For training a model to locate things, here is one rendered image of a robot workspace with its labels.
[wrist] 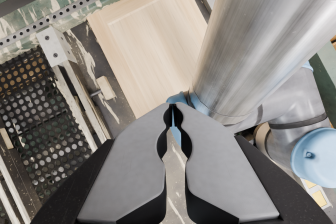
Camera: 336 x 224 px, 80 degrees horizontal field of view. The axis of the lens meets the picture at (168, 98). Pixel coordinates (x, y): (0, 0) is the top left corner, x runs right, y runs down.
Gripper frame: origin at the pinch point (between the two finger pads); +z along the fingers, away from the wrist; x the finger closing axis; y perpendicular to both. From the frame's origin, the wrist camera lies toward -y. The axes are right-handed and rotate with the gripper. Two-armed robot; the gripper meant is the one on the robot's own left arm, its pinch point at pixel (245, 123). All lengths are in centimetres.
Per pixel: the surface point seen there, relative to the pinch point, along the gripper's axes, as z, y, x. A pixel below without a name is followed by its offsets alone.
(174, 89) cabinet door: 10.8, 13.3, -19.3
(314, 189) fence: 8.0, -11.8, 31.6
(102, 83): 9.1, 34.4, -32.8
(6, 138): 11, 74, -32
